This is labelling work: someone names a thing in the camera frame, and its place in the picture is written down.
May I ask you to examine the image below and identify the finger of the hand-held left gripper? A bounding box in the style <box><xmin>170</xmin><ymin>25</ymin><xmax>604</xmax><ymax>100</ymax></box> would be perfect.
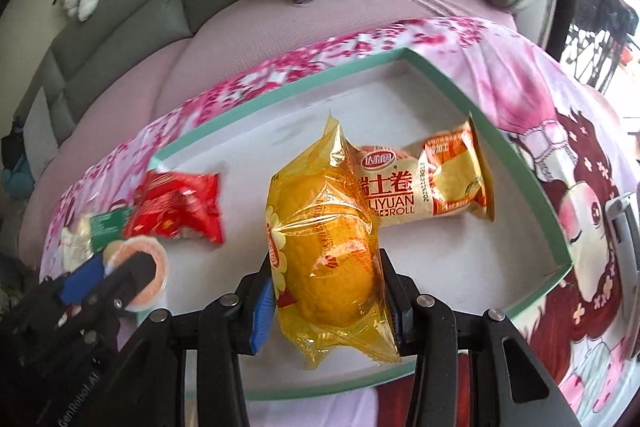
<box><xmin>62</xmin><ymin>253</ymin><xmax>157</xmax><ymax>333</ymax></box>
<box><xmin>50</xmin><ymin>251</ymin><xmax>113</xmax><ymax>308</ymax></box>

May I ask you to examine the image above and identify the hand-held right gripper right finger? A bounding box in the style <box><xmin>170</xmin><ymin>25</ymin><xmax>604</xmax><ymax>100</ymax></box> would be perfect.
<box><xmin>377</xmin><ymin>248</ymin><xmax>581</xmax><ymax>427</ymax></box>

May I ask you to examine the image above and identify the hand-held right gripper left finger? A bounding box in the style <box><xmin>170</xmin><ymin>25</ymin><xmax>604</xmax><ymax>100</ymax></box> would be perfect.
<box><xmin>90</xmin><ymin>257</ymin><xmax>278</xmax><ymax>427</ymax></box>

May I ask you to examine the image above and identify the white snack packet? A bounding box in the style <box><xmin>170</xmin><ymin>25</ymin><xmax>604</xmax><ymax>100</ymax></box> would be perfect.
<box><xmin>60</xmin><ymin>214</ymin><xmax>101</xmax><ymax>273</ymax></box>

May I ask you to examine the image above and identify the white tray with green rim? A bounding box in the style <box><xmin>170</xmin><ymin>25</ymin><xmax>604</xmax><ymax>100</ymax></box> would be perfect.
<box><xmin>147</xmin><ymin>48</ymin><xmax>573</xmax><ymax>400</ymax></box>

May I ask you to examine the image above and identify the yellow bread packet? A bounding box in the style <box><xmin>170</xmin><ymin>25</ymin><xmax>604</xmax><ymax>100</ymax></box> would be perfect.
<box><xmin>265</xmin><ymin>111</ymin><xmax>403</xmax><ymax>372</ymax></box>

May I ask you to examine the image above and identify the red snack packet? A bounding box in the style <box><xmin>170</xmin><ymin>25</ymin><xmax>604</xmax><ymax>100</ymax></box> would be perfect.
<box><xmin>122</xmin><ymin>171</ymin><xmax>224</xmax><ymax>245</ymax></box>

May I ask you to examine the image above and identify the blue cloth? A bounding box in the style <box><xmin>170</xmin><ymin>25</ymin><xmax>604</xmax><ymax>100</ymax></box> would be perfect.
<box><xmin>1</xmin><ymin>161</ymin><xmax>35</xmax><ymax>195</ymax></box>

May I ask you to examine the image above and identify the orange cream roll cake packet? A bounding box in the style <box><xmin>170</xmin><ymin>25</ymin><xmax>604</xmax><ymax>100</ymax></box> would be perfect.
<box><xmin>350</xmin><ymin>119</ymin><xmax>496</xmax><ymax>228</ymax></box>

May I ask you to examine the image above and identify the black bag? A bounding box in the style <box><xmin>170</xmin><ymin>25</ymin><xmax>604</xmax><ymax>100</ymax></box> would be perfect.
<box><xmin>0</xmin><ymin>122</ymin><xmax>26</xmax><ymax>168</ymax></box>

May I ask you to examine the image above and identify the light grey pillow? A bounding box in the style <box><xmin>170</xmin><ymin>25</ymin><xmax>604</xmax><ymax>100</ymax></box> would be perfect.
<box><xmin>24</xmin><ymin>94</ymin><xmax>63</xmax><ymax>158</ymax></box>

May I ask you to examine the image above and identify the grey sofa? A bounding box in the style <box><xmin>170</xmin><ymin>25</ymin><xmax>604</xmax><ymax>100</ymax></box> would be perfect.
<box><xmin>22</xmin><ymin>0</ymin><xmax>566</xmax><ymax>162</ymax></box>

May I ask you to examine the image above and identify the pink printed blanket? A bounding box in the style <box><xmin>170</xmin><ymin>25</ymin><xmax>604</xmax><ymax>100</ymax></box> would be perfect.
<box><xmin>40</xmin><ymin>16</ymin><xmax>640</xmax><ymax>427</ymax></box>

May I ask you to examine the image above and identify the pink sofa cover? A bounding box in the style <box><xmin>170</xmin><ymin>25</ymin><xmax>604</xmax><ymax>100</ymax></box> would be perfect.
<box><xmin>20</xmin><ymin>0</ymin><xmax>516</xmax><ymax>258</ymax></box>

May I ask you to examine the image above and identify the black metal rack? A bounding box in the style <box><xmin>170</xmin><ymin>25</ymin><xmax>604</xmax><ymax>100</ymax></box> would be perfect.
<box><xmin>565</xmin><ymin>0</ymin><xmax>640</xmax><ymax>92</ymax></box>

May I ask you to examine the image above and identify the grey metal frame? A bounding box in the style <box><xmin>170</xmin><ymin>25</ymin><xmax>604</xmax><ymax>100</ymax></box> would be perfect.
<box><xmin>605</xmin><ymin>192</ymin><xmax>640</xmax><ymax>323</ymax></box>

